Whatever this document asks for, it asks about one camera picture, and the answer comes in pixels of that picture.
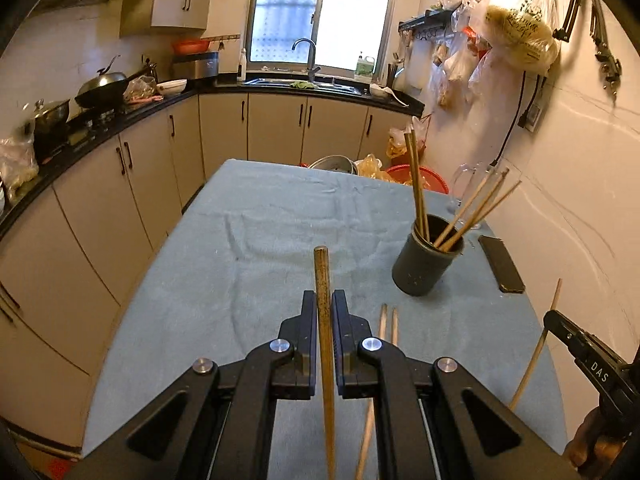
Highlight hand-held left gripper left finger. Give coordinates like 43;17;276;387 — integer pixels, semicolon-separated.
65;290;319;480

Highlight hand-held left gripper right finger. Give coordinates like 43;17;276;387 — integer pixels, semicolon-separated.
331;289;576;480

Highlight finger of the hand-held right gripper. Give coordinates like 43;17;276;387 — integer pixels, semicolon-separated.
543;310;586;358

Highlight dark grey cup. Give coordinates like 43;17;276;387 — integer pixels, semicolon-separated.
391;214;466;297

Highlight person's right hand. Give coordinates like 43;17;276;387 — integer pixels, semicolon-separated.
565;402;633;472

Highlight black smartphone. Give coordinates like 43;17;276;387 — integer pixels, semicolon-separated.
477;234;527;295

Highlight blue tablecloth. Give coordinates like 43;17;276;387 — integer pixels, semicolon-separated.
82;159;568;480

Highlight yellow plastic bag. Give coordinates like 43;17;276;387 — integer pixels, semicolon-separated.
356;154;396;182

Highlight steel basin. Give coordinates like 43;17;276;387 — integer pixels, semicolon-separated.
307;155;359;175

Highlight clear plastic pitcher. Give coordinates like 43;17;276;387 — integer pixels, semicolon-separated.
450;161;501;231

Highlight red plastic basin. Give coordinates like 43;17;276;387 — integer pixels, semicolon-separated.
385;164;450;195

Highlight orange plastic bags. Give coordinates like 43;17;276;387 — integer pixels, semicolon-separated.
387;115;432;161

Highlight beige base cabinets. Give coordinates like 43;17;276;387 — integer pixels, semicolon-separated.
0;91;426;456

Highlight white ladle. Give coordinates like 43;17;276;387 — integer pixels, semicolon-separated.
369;82;411;108

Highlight steel sink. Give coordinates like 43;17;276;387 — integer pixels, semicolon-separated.
245;77;364;96

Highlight green detergent bottle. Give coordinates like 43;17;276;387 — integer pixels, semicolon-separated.
354;51;376;81

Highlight steel faucet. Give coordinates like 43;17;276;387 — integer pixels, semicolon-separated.
291;37;322;84

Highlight hanging clear plastic bags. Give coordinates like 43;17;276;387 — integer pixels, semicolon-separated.
430;0;501;109

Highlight steel kitchen appliance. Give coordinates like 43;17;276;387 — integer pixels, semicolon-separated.
172;51;221;81

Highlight black hanging tool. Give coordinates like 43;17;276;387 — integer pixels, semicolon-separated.
552;0;584;43
587;0;624;94

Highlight black kitchen countertop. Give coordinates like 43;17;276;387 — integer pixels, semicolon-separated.
0;77;426;241

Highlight plastic bag with food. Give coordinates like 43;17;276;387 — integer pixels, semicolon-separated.
122;76;157;104

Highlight hanging plastic bag with bread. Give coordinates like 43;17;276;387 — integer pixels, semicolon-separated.
470;0;561;76

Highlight red colander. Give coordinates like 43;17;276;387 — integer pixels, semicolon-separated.
172;39;212;56

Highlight black wok with lid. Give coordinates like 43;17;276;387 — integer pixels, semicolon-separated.
75;55;154;110

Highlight kitchen window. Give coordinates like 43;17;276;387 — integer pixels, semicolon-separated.
245;0;402;79

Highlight clear plastic bag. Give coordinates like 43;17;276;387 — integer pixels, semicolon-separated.
0;135;40;202

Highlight steel cooking pot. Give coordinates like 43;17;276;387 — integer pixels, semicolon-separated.
22;99;71;137

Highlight black power cable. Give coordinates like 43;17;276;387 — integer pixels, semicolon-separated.
492;72;529;168

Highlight wall socket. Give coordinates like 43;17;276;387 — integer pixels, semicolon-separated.
519;102;544;134

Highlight black wall rack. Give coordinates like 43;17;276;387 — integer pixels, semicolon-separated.
398;7;463;44

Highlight small beige wall cabinet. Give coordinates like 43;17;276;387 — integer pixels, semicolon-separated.
120;0;211;38

